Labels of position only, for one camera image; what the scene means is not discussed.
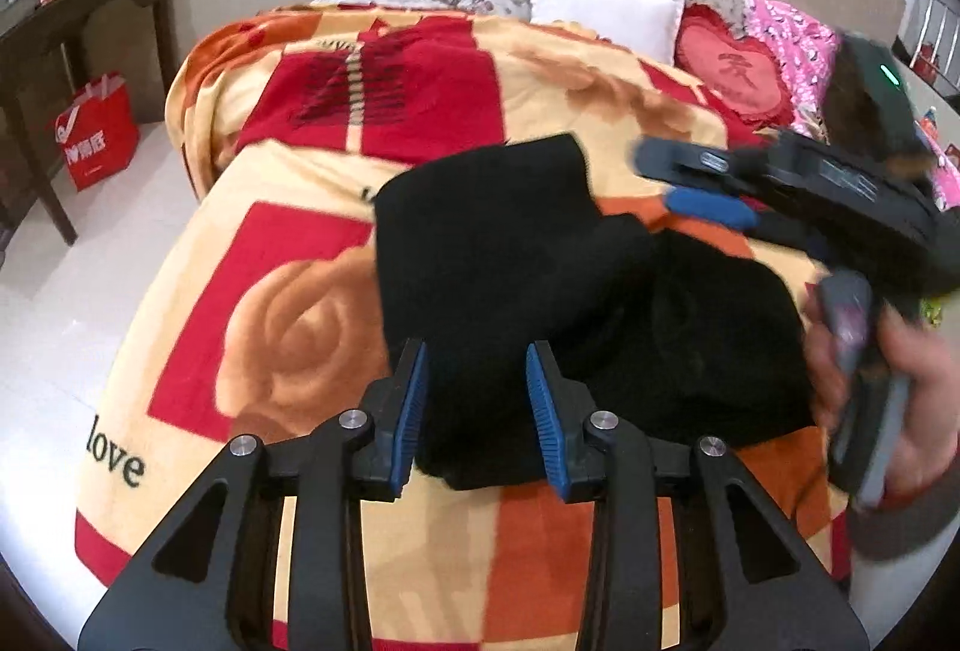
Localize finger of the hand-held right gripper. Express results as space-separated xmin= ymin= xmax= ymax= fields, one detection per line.
xmin=636 ymin=137 xmax=758 ymax=181
xmin=666 ymin=186 xmax=758 ymax=230

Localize black pants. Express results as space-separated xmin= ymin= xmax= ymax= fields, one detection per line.
xmin=373 ymin=133 xmax=818 ymax=491

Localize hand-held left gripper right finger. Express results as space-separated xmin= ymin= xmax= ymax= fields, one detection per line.
xmin=525 ymin=342 xmax=871 ymax=651

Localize red orange printed blanket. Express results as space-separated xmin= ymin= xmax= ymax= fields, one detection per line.
xmin=73 ymin=4 xmax=852 ymax=651

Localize red heart-shaped cushion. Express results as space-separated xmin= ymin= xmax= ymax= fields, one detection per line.
xmin=673 ymin=4 xmax=796 ymax=131

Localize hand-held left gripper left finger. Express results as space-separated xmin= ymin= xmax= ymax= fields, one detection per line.
xmin=77 ymin=338 xmax=430 ymax=651

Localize metal rack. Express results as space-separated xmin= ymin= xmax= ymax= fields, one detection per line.
xmin=896 ymin=0 xmax=960 ymax=97

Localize dark wooden table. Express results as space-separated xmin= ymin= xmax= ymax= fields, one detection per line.
xmin=0 ymin=0 xmax=175 ymax=247

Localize pink printed blanket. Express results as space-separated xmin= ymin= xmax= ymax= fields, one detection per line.
xmin=739 ymin=0 xmax=848 ymax=138

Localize person's right hand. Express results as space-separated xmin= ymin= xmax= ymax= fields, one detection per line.
xmin=806 ymin=298 xmax=960 ymax=502

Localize red shopping bag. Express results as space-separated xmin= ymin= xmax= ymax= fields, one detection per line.
xmin=52 ymin=70 xmax=141 ymax=193

